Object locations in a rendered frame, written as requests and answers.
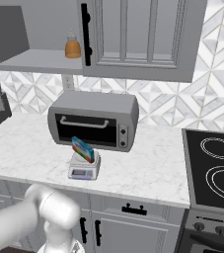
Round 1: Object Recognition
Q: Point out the black hob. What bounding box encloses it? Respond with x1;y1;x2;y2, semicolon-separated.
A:
181;127;224;212

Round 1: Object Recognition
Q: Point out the black base cabinet handle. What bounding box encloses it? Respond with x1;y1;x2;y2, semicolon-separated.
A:
79;216;89;244
94;219;103;248

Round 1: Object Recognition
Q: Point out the black wall cabinet handle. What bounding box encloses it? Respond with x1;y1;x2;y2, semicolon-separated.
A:
80;2;94;67

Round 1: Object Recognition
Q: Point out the grey base cabinet door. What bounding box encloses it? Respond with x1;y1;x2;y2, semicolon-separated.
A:
71;192;92;253
90;211;181;253

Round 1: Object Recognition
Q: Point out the grey toaster oven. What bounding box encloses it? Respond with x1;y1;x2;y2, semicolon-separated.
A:
46;90;140;153

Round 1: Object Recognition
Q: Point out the grey wall cabinet door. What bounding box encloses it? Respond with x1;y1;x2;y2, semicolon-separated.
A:
76;0;208;84

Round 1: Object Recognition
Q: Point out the toaster oven door handle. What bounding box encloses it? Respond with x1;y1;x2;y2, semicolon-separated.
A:
59;116;111;129

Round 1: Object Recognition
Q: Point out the oven knob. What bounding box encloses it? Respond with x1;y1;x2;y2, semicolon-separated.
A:
193;221;205;232
214;224;224;236

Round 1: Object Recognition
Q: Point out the grey drawer front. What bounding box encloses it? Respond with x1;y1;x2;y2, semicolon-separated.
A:
89;193;187;226
0;177;31;201

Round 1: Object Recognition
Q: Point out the white wall outlet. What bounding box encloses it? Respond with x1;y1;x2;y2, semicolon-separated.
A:
61;73;75;91

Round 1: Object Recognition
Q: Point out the white digital scale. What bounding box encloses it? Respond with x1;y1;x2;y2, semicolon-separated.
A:
67;150;102;181

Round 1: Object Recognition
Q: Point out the grey wall cabinet shelf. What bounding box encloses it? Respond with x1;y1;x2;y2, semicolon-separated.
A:
0;48;85;76

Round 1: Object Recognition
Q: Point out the orange bottle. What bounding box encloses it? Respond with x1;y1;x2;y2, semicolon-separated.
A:
64;28;83;59

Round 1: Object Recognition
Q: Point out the black drawer handle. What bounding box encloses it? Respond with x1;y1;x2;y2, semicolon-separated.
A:
120;203;148;216

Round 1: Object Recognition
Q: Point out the black oven door handle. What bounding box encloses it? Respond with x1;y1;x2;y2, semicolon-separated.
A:
197;233;224;249

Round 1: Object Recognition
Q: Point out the blue boxed food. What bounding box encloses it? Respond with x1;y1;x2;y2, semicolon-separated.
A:
70;135;96;165

